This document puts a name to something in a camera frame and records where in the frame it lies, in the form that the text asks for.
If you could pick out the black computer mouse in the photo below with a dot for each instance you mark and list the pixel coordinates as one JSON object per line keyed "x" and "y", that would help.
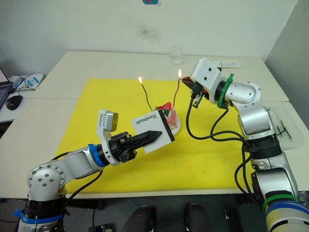
{"x": 13, "y": 102}

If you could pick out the white Handmade matchbox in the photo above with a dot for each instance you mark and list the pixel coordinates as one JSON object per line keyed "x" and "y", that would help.
{"x": 157, "y": 125}

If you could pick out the white cake plate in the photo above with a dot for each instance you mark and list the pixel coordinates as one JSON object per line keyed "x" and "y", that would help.
{"x": 176, "y": 128}

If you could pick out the thin dark lit candle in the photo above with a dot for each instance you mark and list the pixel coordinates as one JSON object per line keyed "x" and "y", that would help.
{"x": 177, "y": 90}
{"x": 146, "y": 96}

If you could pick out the white printed label strip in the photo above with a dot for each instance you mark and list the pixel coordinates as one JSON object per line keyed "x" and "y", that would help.
{"x": 229, "y": 64}

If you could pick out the thin black stick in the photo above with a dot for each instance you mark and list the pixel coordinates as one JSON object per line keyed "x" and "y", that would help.
{"x": 286, "y": 130}
{"x": 281, "y": 132}

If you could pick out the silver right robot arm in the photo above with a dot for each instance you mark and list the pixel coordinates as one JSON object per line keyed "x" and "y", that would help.
{"x": 256, "y": 116}

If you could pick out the white device with blue label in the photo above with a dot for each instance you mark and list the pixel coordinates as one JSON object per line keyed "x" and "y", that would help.
{"x": 30, "y": 81}

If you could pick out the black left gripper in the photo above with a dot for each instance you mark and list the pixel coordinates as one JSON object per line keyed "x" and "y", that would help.
{"x": 119, "y": 146}

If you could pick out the yellow table mat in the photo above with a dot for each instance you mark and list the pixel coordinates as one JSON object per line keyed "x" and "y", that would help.
{"x": 193, "y": 157}

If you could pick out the clear drinking glass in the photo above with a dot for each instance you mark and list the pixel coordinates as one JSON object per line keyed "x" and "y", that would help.
{"x": 176, "y": 56}

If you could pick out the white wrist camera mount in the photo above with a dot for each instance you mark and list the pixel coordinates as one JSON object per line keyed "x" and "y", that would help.
{"x": 207, "y": 76}
{"x": 102, "y": 139}

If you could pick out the dark laptop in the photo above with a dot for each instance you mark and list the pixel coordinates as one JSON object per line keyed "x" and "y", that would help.
{"x": 3, "y": 94}

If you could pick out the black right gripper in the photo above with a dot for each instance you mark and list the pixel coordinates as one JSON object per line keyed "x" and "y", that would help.
{"x": 198, "y": 94}

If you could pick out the clear plastic tray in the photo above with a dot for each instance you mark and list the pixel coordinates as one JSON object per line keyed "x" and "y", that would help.
{"x": 293, "y": 135}

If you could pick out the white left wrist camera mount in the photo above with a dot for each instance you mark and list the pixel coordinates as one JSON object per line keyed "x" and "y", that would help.
{"x": 102, "y": 139}

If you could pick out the small pink fruit cake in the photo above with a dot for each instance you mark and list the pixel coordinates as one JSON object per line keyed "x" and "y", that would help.
{"x": 170, "y": 114}

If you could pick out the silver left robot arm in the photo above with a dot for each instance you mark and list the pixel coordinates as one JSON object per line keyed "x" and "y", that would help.
{"x": 72, "y": 162}

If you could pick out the blue wall sticker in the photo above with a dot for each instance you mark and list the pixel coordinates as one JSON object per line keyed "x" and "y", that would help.
{"x": 150, "y": 1}

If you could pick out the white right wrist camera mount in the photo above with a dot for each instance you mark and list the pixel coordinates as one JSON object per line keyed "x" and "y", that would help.
{"x": 207, "y": 76}

